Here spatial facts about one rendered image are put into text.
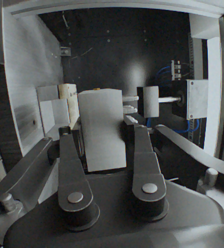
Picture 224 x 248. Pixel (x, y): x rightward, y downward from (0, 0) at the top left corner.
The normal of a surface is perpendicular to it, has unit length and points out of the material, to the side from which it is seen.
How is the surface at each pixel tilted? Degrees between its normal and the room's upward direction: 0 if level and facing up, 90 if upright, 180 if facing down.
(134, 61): 90
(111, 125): 90
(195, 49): 90
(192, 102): 90
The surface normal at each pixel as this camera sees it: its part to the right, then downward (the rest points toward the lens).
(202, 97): 0.12, 0.25
